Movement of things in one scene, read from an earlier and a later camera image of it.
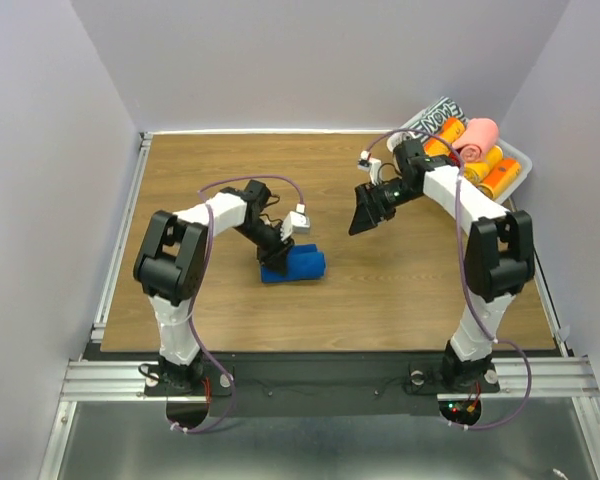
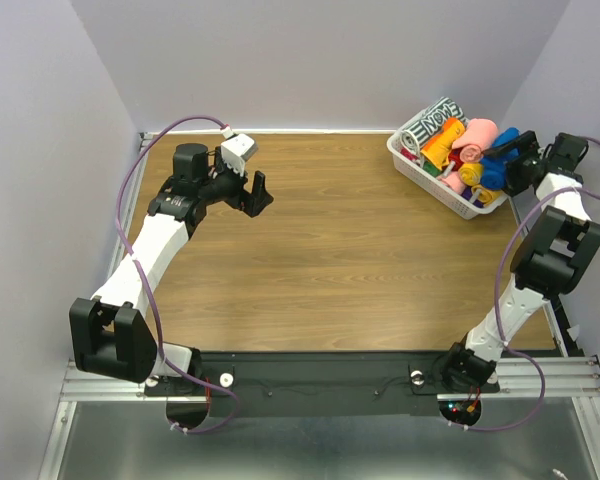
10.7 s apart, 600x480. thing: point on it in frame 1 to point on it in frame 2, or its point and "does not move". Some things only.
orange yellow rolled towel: x=452 y=129 does not move
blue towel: x=303 y=262 to x=493 y=168
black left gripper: x=275 y=256 to x=253 y=203
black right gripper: x=370 y=208 to x=527 y=141
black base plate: x=315 y=384 does not move
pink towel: x=476 y=139 does not move
